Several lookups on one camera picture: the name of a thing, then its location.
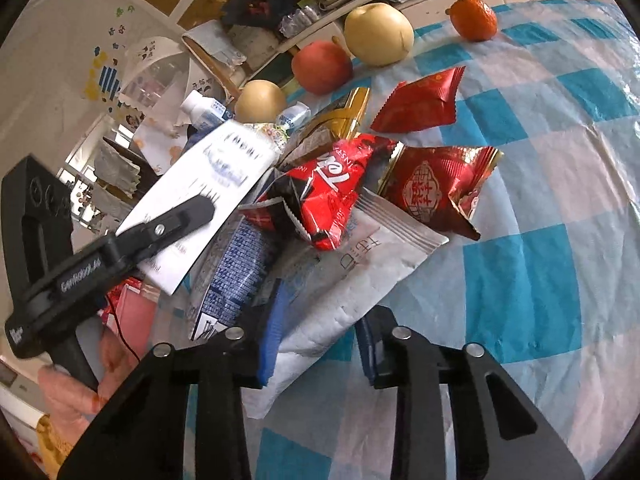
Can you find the white plastic milk bottle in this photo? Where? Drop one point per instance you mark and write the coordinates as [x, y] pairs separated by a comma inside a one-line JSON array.
[[206, 114]]

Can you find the pink trash bin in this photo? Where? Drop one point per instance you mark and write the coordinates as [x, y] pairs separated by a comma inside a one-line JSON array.
[[130, 310]]

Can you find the mesh food cover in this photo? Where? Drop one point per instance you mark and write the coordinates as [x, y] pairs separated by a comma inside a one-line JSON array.
[[158, 75]]

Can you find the gold brown wrapper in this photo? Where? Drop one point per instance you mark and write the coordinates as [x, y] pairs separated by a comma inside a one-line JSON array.
[[340, 120]]

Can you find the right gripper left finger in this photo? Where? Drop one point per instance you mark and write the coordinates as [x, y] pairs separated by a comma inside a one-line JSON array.
[[140, 432]]

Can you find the large yellow pear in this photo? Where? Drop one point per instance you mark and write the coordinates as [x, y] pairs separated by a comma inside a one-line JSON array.
[[378, 34]]

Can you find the wooden dining chair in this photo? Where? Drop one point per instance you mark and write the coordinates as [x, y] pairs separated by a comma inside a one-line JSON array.
[[213, 48]]

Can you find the blue white milk carton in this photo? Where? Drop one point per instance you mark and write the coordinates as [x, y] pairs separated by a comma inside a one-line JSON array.
[[218, 171]]

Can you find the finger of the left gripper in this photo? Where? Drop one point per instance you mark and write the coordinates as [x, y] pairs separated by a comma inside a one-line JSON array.
[[147, 239]]

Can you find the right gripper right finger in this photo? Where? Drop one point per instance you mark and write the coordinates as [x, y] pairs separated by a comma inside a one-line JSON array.
[[498, 432]]

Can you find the red apple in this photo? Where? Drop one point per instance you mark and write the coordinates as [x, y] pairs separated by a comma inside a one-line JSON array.
[[322, 67]]

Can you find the red coffee snack bag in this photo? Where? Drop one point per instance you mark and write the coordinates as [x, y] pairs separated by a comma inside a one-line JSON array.
[[315, 199]]

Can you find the red gold patterned wrapper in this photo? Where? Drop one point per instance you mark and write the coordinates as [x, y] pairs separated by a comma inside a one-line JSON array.
[[439, 186]]

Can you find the small red snack packet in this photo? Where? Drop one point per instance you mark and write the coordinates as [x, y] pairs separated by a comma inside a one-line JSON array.
[[425, 103]]

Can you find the small brown pear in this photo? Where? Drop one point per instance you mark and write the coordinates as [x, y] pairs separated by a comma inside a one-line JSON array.
[[259, 101]]

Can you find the orange tangerine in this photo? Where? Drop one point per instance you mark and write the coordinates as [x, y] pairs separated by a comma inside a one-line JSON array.
[[473, 20]]

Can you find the white foil pouch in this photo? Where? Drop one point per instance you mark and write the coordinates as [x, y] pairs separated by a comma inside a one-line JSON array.
[[326, 293]]

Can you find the person left hand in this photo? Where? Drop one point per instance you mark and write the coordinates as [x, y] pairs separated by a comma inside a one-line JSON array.
[[70, 402]]

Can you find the blue white checkered tablecloth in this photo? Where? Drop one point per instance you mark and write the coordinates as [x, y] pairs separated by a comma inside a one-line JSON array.
[[551, 288]]

